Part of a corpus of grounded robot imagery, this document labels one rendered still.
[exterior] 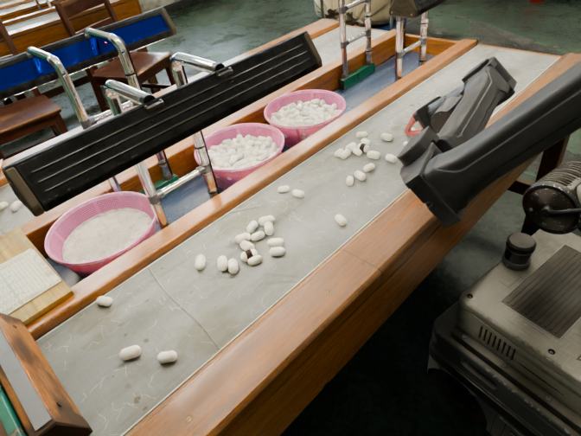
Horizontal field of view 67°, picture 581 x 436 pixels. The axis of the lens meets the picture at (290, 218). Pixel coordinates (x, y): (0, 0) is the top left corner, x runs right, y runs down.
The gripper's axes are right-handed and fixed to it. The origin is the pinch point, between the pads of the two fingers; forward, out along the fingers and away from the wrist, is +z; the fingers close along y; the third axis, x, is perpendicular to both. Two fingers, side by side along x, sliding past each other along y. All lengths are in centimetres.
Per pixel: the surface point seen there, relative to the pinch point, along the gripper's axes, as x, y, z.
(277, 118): -25, -3, 46
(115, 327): -1, 76, 18
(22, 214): -38, 75, 61
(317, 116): -18.3, -9.9, 36.9
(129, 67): -51, 40, 28
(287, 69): -24.6, 26.2, -5.6
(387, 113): -6.4, -22.2, 22.6
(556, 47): 22, -302, 96
